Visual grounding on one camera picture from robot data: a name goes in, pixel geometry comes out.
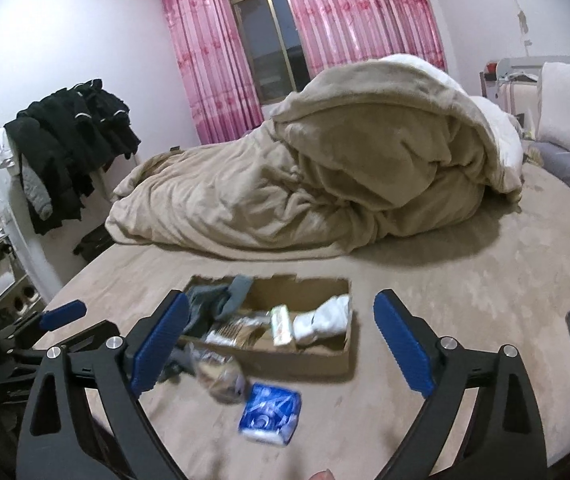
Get pink curtain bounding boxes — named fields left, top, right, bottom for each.
left=159, top=0, right=266, bottom=145
left=275, top=0, right=449, bottom=82

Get dark suitcase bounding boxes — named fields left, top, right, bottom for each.
left=72, top=224, right=116, bottom=264

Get white socks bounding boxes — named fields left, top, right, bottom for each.
left=292, top=294, right=352, bottom=346

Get blue tissue packet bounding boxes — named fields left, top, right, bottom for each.
left=237, top=382, right=302, bottom=446

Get grey sock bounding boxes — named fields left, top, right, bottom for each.
left=187, top=276, right=254, bottom=332

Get white green packet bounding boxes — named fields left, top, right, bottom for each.
left=270, top=306, right=296, bottom=347

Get brown striped packet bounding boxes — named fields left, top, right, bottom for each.
left=205, top=317, right=271, bottom=349

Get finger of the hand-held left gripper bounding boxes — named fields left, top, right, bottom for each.
left=0, top=299, right=122, bottom=362

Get clear plastic snack bag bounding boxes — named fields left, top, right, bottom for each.
left=175, top=342, right=249, bottom=404

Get grey padded garment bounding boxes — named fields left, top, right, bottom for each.
left=20, top=159, right=54, bottom=221

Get pile of black clothes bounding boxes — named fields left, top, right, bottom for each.
left=5, top=79, right=142, bottom=235

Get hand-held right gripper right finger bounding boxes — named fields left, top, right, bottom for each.
left=373, top=288, right=549, bottom=480

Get white duvet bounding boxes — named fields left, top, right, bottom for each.
left=390, top=52, right=524, bottom=194

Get beige fleece blanket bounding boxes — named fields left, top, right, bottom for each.
left=105, top=53, right=524, bottom=262

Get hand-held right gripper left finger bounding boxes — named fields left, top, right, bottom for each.
left=16, top=290, right=191, bottom=480

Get cardboard box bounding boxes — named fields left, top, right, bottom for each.
left=177, top=274, right=354, bottom=382

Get window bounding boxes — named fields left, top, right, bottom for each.
left=219, top=0, right=317, bottom=106

